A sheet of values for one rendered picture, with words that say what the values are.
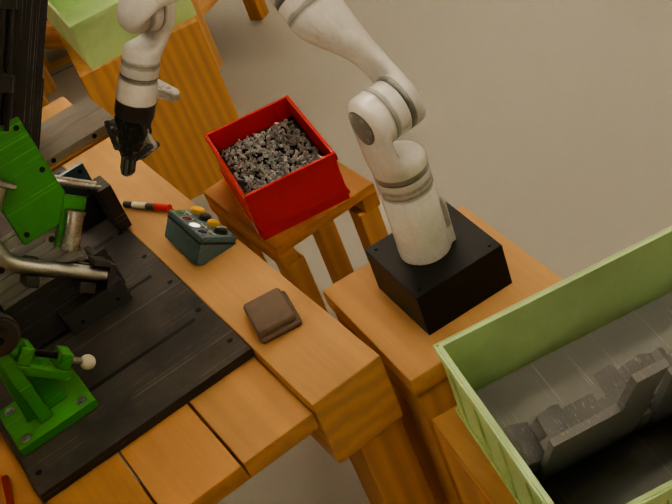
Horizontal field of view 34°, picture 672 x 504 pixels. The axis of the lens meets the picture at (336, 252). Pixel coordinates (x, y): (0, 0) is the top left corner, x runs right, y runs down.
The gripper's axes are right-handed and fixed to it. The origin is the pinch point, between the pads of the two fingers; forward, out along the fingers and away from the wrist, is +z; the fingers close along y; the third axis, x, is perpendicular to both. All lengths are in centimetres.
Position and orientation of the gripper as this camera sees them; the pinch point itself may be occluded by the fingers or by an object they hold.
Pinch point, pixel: (128, 166)
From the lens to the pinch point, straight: 212.7
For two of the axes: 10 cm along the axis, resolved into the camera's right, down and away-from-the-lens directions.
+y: 7.9, 4.4, -4.2
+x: 5.7, -3.2, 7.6
